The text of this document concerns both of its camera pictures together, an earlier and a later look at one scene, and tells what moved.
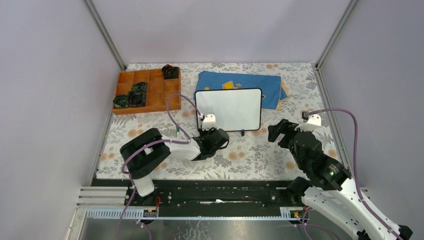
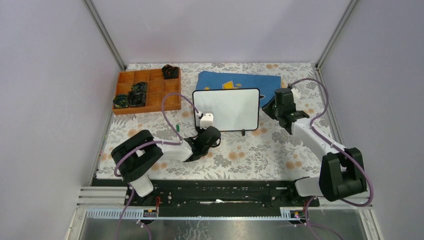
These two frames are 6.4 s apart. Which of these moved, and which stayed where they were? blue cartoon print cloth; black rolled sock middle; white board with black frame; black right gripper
Moved: black right gripper
Stayed: black rolled sock middle; blue cartoon print cloth; white board with black frame
